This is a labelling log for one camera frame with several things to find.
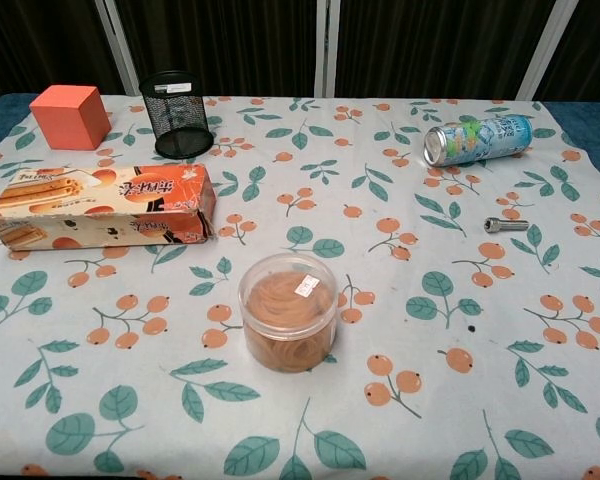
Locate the small metal bolt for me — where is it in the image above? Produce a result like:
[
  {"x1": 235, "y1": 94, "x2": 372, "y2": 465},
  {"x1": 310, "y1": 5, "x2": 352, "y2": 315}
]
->
[{"x1": 483, "y1": 216, "x2": 530, "y2": 234}]

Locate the clear jar of rubber bands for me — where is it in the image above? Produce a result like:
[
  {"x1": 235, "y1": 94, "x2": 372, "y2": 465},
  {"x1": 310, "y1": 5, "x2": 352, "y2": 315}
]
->
[{"x1": 237, "y1": 252, "x2": 341, "y2": 374}]

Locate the fruit print tablecloth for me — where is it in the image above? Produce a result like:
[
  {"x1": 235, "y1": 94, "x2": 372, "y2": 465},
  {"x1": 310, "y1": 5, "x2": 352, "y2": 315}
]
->
[{"x1": 0, "y1": 93, "x2": 600, "y2": 480}]

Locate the black mesh pen holder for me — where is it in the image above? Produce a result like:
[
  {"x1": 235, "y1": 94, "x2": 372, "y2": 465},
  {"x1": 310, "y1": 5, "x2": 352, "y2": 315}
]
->
[{"x1": 138, "y1": 70, "x2": 215, "y2": 160}]

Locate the orange biscuit roll box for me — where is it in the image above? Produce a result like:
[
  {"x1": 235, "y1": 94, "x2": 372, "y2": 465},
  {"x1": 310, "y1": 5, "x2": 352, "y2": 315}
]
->
[{"x1": 0, "y1": 164, "x2": 218, "y2": 251}]

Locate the blue drink can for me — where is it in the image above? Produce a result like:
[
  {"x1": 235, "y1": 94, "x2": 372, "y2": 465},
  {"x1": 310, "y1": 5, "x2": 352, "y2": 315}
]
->
[{"x1": 423, "y1": 113, "x2": 534, "y2": 168}]

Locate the orange cube block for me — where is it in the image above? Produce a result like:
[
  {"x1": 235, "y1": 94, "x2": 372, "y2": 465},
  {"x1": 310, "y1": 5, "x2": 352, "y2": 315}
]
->
[{"x1": 28, "y1": 84, "x2": 113, "y2": 151}]

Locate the white metal frame post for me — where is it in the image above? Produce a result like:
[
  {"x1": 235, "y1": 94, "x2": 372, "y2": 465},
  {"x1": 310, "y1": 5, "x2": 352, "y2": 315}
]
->
[
  {"x1": 93, "y1": 0, "x2": 140, "y2": 96},
  {"x1": 516, "y1": 0, "x2": 571, "y2": 101},
  {"x1": 313, "y1": 0, "x2": 342, "y2": 99}
]

